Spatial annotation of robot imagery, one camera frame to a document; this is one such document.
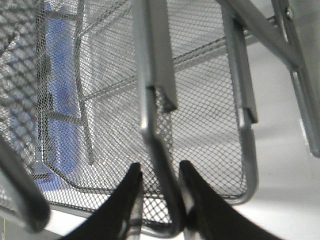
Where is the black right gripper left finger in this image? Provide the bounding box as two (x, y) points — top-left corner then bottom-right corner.
(61, 162), (143, 240)

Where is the silver metal rack frame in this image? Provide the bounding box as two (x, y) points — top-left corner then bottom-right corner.
(219, 0), (320, 158)

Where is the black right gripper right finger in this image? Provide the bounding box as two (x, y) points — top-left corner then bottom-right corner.
(179, 160), (280, 240)

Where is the blue plastic tray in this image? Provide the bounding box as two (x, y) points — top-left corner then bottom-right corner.
(9, 0), (81, 191)

